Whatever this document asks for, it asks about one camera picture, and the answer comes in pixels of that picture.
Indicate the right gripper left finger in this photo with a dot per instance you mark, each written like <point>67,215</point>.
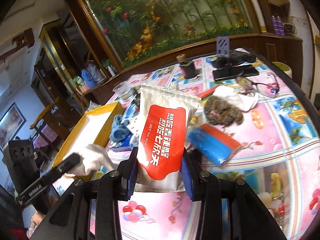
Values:
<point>129,176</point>

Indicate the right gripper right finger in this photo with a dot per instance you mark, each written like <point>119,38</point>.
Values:
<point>190,177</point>

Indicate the blue knitted cloth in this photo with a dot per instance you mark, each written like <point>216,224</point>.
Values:
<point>119,129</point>

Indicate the grey thermos jug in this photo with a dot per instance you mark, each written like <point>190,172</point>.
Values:
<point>95,73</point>

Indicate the framed painting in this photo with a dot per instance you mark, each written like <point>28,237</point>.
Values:
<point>11,123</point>

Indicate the brown knitted hat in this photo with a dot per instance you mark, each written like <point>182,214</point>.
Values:
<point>220,112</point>

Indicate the clear plastic cup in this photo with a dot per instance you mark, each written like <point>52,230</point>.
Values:
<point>123,91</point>

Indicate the yellow cardboard box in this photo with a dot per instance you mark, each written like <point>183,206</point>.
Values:
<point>93,128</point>

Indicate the purple eyeglasses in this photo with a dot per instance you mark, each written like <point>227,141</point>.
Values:
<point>269,88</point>

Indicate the white plastic bag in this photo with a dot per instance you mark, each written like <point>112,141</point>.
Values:
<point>92,158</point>

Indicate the blue red tissue pack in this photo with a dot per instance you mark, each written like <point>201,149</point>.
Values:
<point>214,144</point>

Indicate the red silver wet wipes pouch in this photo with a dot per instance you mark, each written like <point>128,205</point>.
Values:
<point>163,120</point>

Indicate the white cloth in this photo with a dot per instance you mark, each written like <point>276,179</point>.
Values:
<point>233,97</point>

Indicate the blue thermos jug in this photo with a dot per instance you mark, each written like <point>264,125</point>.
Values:
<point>87,77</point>

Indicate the black smartphone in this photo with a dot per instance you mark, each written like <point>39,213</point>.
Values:
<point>223,74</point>

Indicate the purple bottles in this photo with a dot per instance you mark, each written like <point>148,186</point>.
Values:
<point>278,26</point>

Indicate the small dark motor with spool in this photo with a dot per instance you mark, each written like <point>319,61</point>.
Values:
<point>187,66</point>

